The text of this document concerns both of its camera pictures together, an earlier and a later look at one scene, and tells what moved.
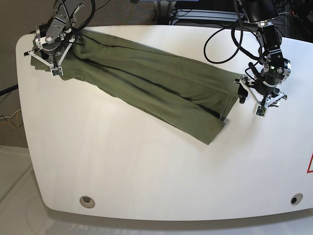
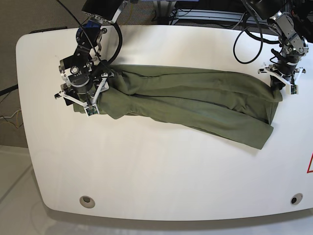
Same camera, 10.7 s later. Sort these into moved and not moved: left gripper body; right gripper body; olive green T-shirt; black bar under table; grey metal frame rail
Moved: left gripper body; olive green T-shirt; right gripper body
Not moved: grey metal frame rail; black bar under table
